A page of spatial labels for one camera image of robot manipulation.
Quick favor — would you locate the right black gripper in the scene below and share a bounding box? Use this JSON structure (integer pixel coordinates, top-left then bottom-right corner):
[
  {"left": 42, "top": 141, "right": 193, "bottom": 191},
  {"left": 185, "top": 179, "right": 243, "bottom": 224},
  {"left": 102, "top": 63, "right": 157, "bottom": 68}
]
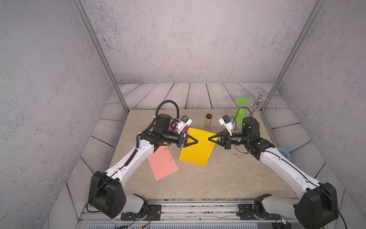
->
[{"left": 209, "top": 130, "right": 251, "bottom": 151}]

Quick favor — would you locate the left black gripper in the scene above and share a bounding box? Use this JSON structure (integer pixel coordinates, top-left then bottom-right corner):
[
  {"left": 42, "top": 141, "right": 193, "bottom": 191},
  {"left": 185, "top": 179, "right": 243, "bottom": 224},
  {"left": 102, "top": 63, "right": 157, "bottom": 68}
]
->
[{"left": 161, "top": 131, "right": 197, "bottom": 148}]

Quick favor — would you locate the yellow paper sheet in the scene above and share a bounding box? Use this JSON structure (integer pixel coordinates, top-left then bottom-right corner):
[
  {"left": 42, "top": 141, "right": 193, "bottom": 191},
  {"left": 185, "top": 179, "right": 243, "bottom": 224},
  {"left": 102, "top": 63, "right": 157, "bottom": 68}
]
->
[{"left": 179, "top": 128, "right": 214, "bottom": 167}]

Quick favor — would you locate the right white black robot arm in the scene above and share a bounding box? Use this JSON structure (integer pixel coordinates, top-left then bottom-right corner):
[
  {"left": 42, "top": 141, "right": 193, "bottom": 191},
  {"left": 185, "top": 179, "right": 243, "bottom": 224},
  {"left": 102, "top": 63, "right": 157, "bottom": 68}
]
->
[{"left": 208, "top": 115, "right": 342, "bottom": 229}]

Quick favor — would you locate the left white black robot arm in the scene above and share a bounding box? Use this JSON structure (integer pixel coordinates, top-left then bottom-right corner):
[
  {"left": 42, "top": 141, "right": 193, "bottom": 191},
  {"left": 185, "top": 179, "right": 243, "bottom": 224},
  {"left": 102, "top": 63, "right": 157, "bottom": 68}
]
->
[{"left": 86, "top": 100, "right": 198, "bottom": 219}]

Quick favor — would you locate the small black-capped bottle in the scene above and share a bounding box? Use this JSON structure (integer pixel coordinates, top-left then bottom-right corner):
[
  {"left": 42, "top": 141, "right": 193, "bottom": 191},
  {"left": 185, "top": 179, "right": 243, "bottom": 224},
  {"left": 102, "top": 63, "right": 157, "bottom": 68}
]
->
[{"left": 204, "top": 113, "right": 212, "bottom": 127}]

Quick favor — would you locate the magenta paper sheet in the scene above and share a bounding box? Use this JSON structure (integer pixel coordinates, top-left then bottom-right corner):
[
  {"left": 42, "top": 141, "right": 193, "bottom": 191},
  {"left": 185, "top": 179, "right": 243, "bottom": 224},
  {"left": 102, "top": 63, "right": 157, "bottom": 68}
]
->
[{"left": 168, "top": 119, "right": 192, "bottom": 133}]

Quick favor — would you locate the green plastic wine glass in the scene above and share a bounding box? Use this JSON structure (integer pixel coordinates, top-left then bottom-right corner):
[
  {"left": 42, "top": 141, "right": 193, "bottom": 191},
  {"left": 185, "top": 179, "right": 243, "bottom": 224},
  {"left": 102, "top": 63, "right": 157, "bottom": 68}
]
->
[{"left": 233, "top": 97, "right": 249, "bottom": 124}]

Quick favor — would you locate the salmon pink paper sheet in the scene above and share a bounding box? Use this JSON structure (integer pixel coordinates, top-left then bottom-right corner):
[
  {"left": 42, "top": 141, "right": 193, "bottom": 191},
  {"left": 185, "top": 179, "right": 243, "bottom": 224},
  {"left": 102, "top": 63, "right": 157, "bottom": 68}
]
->
[{"left": 148, "top": 146, "right": 178, "bottom": 181}]

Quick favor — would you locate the chrome glass holder stand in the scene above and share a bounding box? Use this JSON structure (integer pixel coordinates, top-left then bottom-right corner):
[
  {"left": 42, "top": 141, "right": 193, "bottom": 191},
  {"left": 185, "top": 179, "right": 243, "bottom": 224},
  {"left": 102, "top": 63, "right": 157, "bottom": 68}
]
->
[{"left": 242, "top": 87, "right": 278, "bottom": 114}]

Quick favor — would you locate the light blue cup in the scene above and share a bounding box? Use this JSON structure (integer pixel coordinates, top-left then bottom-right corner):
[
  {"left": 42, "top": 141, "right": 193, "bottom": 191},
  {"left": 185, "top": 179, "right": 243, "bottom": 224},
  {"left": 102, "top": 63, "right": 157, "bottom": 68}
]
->
[{"left": 277, "top": 148, "right": 290, "bottom": 160}]

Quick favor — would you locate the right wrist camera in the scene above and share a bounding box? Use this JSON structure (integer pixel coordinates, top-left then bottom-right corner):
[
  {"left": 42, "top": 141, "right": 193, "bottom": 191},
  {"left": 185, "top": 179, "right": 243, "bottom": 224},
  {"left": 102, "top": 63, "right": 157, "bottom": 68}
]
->
[{"left": 219, "top": 115, "right": 234, "bottom": 135}]

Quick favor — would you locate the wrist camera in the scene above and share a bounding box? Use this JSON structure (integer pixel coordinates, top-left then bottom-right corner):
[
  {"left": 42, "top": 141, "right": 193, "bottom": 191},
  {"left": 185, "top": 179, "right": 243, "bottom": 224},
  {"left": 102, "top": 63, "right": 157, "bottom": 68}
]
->
[
  {"left": 175, "top": 115, "right": 192, "bottom": 134},
  {"left": 219, "top": 115, "right": 234, "bottom": 135}
]

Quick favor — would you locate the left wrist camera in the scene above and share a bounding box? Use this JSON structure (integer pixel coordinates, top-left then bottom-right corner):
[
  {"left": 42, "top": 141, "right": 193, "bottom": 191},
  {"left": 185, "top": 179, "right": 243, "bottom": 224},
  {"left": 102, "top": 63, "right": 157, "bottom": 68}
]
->
[{"left": 175, "top": 115, "right": 192, "bottom": 134}]

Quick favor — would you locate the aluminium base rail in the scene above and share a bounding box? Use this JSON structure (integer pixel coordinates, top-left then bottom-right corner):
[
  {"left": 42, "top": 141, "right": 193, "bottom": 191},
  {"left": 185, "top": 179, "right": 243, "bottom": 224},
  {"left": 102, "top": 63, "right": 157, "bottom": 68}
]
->
[{"left": 76, "top": 199, "right": 303, "bottom": 229}]

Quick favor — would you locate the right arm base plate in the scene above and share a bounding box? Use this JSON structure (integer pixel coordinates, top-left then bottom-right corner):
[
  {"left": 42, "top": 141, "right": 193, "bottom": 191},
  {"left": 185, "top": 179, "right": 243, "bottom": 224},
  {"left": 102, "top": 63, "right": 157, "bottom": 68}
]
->
[{"left": 236, "top": 204, "right": 281, "bottom": 221}]

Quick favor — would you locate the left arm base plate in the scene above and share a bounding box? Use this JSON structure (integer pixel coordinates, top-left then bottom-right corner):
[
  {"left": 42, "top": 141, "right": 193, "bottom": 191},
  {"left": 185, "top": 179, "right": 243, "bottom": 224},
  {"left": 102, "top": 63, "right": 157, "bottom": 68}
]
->
[{"left": 121, "top": 204, "right": 162, "bottom": 221}]

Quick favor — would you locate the right aluminium frame post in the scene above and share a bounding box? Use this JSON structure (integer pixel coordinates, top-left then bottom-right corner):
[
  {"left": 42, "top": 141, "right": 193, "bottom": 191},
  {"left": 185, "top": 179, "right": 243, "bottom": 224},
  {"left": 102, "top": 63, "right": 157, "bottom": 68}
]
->
[{"left": 261, "top": 0, "right": 326, "bottom": 112}]

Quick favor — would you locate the aluminium frame post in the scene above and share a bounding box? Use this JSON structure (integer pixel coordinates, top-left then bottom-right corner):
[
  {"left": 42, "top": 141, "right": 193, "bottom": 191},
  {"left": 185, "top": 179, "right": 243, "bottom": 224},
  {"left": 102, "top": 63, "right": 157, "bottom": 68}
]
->
[
  {"left": 72, "top": 0, "right": 129, "bottom": 113},
  {"left": 261, "top": 0, "right": 326, "bottom": 112}
]

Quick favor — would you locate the left aluminium frame post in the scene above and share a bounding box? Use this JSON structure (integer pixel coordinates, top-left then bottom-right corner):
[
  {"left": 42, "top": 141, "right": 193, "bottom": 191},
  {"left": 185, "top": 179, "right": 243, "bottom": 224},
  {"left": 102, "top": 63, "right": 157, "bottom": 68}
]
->
[{"left": 72, "top": 0, "right": 129, "bottom": 113}]

